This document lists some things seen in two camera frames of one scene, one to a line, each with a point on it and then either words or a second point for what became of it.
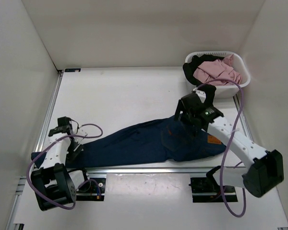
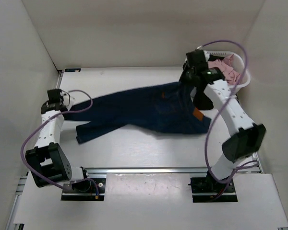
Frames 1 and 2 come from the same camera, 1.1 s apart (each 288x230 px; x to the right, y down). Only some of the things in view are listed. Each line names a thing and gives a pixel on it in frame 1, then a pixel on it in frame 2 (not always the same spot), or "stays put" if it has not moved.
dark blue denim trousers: [153, 141] to [169, 108]
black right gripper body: [186, 117] to [186, 74]
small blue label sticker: [72, 70] stays put
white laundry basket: [228, 91] stays put
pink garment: [221, 69] stays put
